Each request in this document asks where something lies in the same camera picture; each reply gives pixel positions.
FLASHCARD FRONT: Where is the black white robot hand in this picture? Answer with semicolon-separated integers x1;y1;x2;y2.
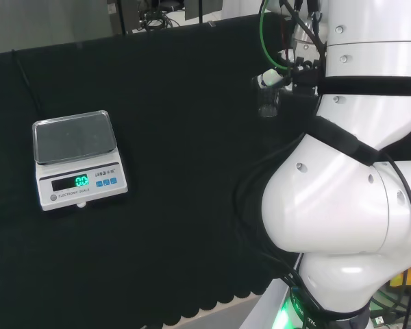
251;67;321;103

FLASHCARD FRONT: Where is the clear glass beaker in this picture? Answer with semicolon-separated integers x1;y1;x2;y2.
257;87;282;119

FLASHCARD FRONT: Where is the dark grey board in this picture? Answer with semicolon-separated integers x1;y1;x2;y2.
184;0;225;20

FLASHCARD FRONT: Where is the black bench cloth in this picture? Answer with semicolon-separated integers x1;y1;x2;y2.
0;13;325;329

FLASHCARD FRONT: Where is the yellow stop button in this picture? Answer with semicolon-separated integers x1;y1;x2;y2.
388;263;411;293

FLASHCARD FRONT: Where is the white electronic balance steel pan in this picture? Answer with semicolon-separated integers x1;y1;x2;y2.
32;110;129;212

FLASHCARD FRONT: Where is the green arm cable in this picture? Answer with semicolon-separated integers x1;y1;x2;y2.
258;0;294;71

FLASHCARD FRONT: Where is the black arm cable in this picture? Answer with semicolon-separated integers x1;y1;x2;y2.
376;152;411;329

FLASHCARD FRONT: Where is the coil of black floor cables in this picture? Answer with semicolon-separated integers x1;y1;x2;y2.
138;5;179;32

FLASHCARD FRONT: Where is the black balance power cable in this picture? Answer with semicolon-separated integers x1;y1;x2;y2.
11;49;45;121

